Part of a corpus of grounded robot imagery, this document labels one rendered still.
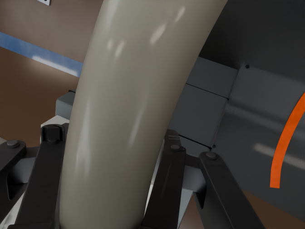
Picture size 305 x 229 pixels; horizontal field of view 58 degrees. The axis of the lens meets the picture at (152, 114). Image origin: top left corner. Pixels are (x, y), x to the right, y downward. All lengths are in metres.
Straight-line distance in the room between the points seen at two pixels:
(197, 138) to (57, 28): 1.21
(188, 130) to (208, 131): 0.06
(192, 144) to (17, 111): 1.66
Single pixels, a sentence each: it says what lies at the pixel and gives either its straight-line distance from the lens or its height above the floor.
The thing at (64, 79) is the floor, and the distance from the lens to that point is 1.77.
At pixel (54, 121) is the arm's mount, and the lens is 0.72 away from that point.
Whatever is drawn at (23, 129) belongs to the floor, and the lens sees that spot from 2.20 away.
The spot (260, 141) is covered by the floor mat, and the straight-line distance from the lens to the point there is 1.47.
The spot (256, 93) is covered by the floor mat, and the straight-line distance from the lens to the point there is 1.37.
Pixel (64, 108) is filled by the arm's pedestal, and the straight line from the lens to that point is 0.72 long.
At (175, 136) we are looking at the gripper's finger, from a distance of 0.18.
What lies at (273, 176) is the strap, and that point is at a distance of 1.57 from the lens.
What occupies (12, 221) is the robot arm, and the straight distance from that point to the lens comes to 0.57.
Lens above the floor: 1.31
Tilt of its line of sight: 58 degrees down
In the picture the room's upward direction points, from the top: 138 degrees counter-clockwise
